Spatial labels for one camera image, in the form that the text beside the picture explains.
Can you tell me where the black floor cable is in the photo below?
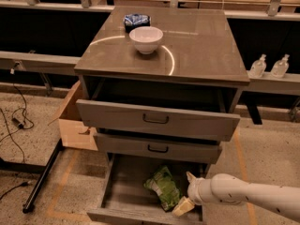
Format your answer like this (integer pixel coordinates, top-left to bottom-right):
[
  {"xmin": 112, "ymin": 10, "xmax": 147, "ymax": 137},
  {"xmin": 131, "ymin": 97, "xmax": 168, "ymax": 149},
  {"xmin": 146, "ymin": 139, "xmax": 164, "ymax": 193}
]
[{"xmin": 0, "ymin": 180, "xmax": 32, "ymax": 201}]

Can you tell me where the clear sanitizer bottle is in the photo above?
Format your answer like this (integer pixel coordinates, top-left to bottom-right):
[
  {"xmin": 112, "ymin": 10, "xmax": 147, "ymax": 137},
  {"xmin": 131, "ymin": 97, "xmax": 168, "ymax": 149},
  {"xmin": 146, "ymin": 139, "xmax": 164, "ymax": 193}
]
[
  {"xmin": 249, "ymin": 54, "xmax": 266, "ymax": 78},
  {"xmin": 271, "ymin": 54, "xmax": 290, "ymax": 78}
]

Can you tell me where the blue snack bag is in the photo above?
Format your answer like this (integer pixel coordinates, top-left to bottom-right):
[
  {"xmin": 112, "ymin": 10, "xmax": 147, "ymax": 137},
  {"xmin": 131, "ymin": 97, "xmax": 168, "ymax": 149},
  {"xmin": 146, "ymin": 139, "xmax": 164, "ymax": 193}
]
[{"xmin": 124, "ymin": 13, "xmax": 151, "ymax": 33}]

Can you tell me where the grey bottom drawer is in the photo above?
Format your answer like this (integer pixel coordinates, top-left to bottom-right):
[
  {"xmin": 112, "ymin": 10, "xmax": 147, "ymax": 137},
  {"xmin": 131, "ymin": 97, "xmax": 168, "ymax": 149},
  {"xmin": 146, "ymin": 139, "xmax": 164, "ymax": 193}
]
[{"xmin": 87, "ymin": 155, "xmax": 204, "ymax": 225}]

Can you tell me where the black top drawer handle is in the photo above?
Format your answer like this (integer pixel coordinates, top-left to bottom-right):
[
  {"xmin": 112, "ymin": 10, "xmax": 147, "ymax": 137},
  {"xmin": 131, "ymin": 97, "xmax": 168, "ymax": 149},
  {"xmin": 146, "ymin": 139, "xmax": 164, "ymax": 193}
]
[{"xmin": 142, "ymin": 113, "xmax": 170, "ymax": 125}]

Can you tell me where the grey drawer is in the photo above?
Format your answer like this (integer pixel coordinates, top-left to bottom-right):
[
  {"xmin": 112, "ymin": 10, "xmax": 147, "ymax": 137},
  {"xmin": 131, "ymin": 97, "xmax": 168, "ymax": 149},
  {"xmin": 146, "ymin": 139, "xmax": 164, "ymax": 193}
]
[
  {"xmin": 87, "ymin": 155, "xmax": 204, "ymax": 225},
  {"xmin": 76, "ymin": 99, "xmax": 240, "ymax": 142},
  {"xmin": 94, "ymin": 133, "xmax": 221, "ymax": 164}
]

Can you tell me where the black middle drawer handle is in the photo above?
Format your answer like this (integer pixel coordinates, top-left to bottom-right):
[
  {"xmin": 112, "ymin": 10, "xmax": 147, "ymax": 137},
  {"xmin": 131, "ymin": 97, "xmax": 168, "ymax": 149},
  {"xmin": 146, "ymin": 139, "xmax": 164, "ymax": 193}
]
[{"xmin": 147, "ymin": 144, "xmax": 169, "ymax": 154}]

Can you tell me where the grey middle drawer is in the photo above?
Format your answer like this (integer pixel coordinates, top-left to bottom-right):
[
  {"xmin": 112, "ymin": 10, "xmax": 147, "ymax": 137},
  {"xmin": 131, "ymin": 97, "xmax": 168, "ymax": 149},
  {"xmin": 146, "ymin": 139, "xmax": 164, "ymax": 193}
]
[{"xmin": 94, "ymin": 133, "xmax": 221, "ymax": 164}]

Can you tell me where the green rice chip bag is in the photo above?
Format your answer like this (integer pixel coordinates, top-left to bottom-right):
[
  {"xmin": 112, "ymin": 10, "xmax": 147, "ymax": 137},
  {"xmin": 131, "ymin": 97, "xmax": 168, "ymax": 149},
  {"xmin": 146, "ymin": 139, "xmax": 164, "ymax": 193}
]
[{"xmin": 143, "ymin": 166, "xmax": 183, "ymax": 212}]

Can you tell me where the white ceramic bowl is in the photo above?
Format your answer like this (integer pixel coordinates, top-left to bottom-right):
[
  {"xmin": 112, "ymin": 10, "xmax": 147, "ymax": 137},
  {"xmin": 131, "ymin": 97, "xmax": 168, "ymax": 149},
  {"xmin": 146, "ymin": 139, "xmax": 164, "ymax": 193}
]
[{"xmin": 129, "ymin": 26, "xmax": 163, "ymax": 54}]

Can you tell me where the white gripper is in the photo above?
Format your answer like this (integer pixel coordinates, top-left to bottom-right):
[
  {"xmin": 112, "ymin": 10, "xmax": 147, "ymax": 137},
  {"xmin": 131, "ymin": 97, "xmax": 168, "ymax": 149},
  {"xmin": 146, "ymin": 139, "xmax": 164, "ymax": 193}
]
[{"xmin": 172, "ymin": 172, "xmax": 215, "ymax": 217}]

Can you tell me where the cardboard box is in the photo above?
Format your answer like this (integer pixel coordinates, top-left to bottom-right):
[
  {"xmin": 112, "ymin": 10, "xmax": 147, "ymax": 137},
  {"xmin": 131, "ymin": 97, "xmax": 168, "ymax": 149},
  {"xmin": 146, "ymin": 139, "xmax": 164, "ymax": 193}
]
[{"xmin": 51, "ymin": 81, "xmax": 98, "ymax": 151}]

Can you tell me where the black power adapter with cable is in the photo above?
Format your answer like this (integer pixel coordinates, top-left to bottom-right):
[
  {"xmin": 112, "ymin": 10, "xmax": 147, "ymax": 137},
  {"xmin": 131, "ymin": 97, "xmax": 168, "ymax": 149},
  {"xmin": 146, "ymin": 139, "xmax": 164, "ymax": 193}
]
[{"xmin": 0, "ymin": 63, "xmax": 35, "ymax": 164}]

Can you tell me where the clear sanitizer bottle left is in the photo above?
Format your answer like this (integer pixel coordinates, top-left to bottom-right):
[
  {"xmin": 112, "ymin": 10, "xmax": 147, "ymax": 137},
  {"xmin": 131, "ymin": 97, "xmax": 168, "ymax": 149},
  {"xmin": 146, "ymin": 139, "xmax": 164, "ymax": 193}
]
[{"xmin": 249, "ymin": 54, "xmax": 266, "ymax": 78}]

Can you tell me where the grey drawer cabinet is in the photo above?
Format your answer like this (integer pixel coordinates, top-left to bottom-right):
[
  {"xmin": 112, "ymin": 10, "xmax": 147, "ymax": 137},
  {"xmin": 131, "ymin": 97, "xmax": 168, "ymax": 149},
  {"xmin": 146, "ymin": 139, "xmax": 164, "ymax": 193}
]
[{"xmin": 73, "ymin": 5, "xmax": 250, "ymax": 180}]

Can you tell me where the black drawer handle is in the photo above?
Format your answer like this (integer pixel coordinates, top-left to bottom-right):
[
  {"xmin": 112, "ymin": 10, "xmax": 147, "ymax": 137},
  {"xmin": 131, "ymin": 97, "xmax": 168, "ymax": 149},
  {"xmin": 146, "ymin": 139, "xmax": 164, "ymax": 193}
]
[
  {"xmin": 142, "ymin": 113, "xmax": 170, "ymax": 125},
  {"xmin": 147, "ymin": 144, "xmax": 169, "ymax": 154}
]

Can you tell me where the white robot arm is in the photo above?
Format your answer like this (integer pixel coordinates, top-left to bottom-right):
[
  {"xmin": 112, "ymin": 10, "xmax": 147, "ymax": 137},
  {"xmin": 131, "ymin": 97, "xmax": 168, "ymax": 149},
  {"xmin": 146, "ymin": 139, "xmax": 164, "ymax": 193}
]
[{"xmin": 172, "ymin": 172, "xmax": 300, "ymax": 222}]

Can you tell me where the grey top drawer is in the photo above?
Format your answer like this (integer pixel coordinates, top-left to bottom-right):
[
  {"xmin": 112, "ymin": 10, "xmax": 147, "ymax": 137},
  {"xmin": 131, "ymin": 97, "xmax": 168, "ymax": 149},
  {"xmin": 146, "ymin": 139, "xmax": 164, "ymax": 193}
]
[{"xmin": 76, "ymin": 99, "xmax": 240, "ymax": 142}]

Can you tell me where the clear sanitizer bottle right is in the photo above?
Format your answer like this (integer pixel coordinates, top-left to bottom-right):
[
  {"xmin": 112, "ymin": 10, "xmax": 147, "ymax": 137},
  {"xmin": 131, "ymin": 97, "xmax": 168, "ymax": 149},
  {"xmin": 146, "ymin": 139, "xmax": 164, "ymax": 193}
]
[{"xmin": 271, "ymin": 54, "xmax": 290, "ymax": 78}]

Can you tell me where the black metal table leg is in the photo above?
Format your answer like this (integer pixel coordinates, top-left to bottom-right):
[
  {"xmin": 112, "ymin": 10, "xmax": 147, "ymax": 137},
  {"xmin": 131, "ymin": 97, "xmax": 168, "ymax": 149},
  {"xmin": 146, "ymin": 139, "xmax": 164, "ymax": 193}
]
[{"xmin": 0, "ymin": 140, "xmax": 63, "ymax": 214}]

